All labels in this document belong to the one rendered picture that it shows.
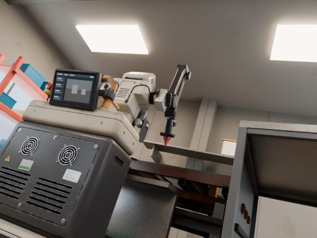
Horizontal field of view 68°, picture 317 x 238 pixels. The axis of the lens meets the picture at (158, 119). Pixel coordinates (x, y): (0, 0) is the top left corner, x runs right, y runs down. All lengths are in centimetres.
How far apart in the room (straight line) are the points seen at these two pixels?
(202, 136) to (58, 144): 386
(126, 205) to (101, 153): 80
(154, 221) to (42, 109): 92
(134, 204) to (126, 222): 12
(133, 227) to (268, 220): 325
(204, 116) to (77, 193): 417
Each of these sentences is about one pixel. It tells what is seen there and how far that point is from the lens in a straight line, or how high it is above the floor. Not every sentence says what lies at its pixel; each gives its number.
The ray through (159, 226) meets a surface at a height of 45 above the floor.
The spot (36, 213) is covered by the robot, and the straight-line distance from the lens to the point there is 103.
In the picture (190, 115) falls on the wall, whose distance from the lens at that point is 527.
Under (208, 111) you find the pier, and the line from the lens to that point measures 498.
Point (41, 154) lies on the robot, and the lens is 112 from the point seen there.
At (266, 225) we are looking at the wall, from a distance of 458.
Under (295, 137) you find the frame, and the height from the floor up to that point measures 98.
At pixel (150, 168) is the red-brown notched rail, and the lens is 174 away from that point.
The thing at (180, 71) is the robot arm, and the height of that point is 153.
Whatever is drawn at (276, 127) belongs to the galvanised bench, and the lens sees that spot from 130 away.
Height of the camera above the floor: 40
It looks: 25 degrees up
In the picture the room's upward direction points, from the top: 18 degrees clockwise
